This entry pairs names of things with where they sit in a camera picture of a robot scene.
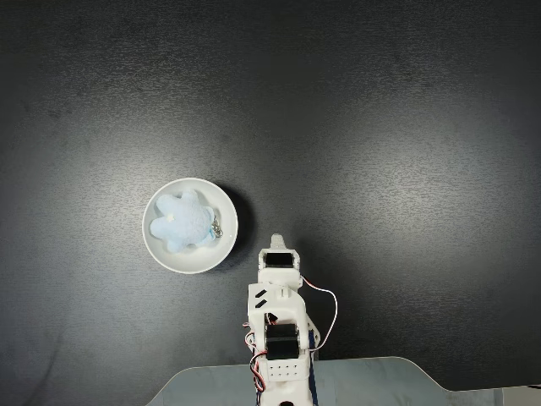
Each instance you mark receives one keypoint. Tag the skyblue plush doll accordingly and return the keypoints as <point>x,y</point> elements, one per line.
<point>181,220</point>

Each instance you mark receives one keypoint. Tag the blue table clamp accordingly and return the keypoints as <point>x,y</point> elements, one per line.
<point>313,372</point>

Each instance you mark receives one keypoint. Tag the white bowl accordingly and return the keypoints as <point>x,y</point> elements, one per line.
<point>190,262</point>

